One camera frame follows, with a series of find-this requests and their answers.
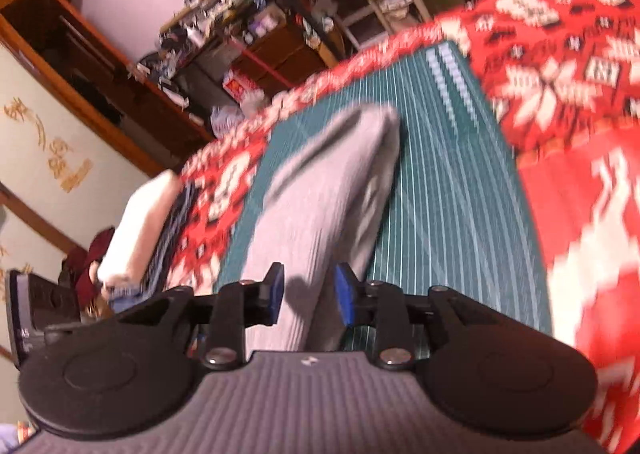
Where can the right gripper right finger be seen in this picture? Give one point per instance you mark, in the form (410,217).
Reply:
(480,367)

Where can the red christmas pattern blanket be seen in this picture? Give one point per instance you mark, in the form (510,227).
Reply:
(561,78)

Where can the folded white towel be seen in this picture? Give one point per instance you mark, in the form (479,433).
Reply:
(130,250)

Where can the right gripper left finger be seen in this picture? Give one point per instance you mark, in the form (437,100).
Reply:
(133,370)

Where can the wooden drawer chest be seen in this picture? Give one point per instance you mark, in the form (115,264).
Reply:
(283,59)

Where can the grey polo shirt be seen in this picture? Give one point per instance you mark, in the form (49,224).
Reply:
(324,206)

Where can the folded blue jeans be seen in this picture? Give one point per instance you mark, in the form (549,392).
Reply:
(156,273)

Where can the pile of clothes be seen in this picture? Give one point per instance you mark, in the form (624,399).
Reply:
(78,270)

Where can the green cutting mat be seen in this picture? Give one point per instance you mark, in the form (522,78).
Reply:
(457,215)

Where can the white plastic bag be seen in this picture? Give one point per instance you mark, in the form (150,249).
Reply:
(253,102)

